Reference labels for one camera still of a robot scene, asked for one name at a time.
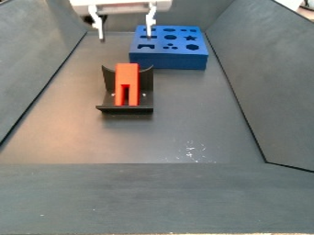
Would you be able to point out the dark grey curved fixture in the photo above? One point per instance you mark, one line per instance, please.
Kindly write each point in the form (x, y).
(145, 106)

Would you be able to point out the red square-circle peg object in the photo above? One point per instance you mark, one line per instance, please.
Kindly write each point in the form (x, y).
(127, 83)

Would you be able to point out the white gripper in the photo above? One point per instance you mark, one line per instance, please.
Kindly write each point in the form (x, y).
(107, 7)

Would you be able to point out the blue foam shape board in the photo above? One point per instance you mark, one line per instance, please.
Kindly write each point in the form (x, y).
(175, 48)

